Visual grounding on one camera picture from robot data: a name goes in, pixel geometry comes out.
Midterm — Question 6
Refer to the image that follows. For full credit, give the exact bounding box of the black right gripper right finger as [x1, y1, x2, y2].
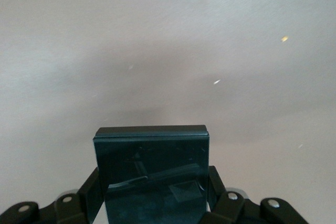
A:
[201, 165, 308, 224]

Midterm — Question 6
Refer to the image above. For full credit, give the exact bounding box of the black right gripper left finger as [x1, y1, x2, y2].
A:
[0, 167, 107, 224]

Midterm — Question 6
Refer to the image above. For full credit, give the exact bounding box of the black phone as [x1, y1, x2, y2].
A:
[93, 125, 211, 224]

